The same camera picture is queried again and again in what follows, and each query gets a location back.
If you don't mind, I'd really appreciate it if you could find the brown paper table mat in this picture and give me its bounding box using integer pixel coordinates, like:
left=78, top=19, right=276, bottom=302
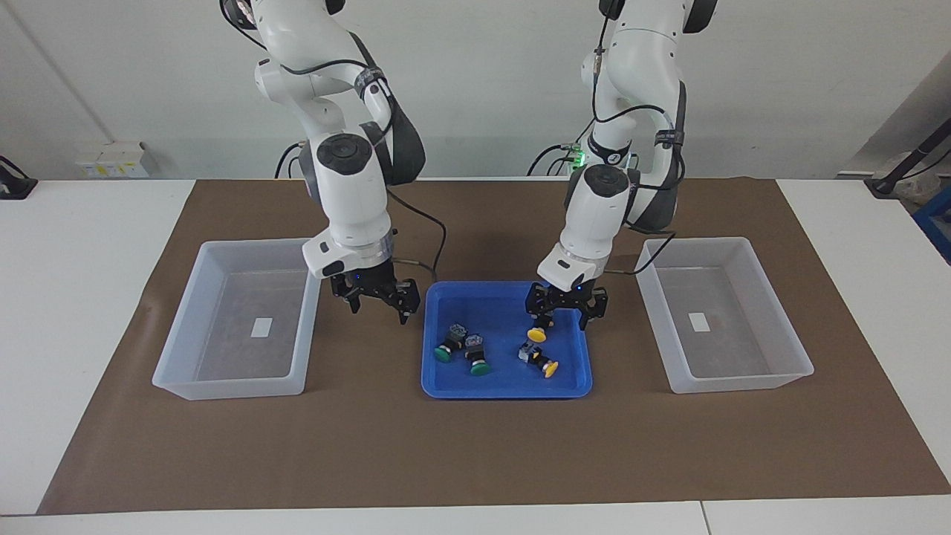
left=37, top=177, right=951, bottom=516

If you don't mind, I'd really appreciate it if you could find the blue plastic tray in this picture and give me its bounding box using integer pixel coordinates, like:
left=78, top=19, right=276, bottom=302
left=421, top=281, right=594, bottom=400

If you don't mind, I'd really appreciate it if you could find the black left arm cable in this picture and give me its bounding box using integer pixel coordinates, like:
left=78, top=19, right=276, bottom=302
left=591, top=15, right=688, bottom=276

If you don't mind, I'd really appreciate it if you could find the black stand pole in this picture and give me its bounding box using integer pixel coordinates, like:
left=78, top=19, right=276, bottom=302
left=864, top=123, right=951, bottom=195

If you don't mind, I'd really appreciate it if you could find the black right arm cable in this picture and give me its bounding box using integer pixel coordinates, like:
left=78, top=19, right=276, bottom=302
left=221, top=0, right=448, bottom=268

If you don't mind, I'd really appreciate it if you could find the black base cable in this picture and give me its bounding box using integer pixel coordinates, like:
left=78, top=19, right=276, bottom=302
left=528, top=141, right=589, bottom=177
left=275, top=143, right=305, bottom=179

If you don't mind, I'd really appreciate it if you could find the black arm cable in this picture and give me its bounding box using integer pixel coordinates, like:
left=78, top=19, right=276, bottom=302
left=591, top=15, right=688, bottom=276
left=221, top=0, right=448, bottom=268

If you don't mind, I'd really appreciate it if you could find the translucent white plastic box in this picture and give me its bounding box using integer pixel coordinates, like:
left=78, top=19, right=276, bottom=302
left=634, top=237, right=815, bottom=395
left=152, top=238, right=323, bottom=401

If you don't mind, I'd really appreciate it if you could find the green push button switch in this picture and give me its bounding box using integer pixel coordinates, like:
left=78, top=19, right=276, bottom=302
left=464, top=334, right=493, bottom=377
left=433, top=322, right=469, bottom=364

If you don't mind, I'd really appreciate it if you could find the black desk clamp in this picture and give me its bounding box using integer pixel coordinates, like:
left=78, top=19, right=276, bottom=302
left=0, top=156, right=38, bottom=200

